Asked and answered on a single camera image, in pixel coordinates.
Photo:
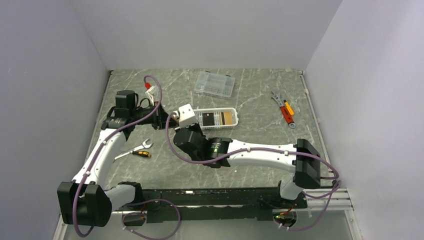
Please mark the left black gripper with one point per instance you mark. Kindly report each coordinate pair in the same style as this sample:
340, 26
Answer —
159, 118

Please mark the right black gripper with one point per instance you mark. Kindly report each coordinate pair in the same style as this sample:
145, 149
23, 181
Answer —
197, 126

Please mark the white plastic basket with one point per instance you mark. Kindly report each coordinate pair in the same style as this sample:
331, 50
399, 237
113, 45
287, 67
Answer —
216, 112

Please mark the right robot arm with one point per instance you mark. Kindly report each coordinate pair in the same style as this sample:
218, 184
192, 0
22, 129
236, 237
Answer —
300, 159

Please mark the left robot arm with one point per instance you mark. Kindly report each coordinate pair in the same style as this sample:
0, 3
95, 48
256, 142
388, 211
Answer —
83, 200

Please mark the black VIP cards stack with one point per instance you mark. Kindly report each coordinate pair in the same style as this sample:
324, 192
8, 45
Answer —
208, 119

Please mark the gold cards stack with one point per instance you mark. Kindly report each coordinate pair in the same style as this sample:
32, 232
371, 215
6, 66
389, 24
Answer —
226, 118

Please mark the clear plastic organizer box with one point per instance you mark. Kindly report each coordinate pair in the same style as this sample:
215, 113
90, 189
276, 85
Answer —
214, 85

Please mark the red adjustable wrench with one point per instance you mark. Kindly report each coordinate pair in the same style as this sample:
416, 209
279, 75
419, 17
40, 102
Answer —
278, 98

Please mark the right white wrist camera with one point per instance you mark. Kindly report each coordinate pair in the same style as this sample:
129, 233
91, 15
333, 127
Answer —
187, 116

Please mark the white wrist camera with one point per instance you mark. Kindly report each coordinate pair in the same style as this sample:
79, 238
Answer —
187, 116
152, 92

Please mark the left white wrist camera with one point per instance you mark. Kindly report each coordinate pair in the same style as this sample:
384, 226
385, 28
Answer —
152, 92

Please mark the yellow black handled wrench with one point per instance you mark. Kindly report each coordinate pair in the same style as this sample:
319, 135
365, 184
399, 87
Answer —
140, 151

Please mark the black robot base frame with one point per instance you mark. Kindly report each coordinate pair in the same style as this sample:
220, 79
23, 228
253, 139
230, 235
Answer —
197, 204

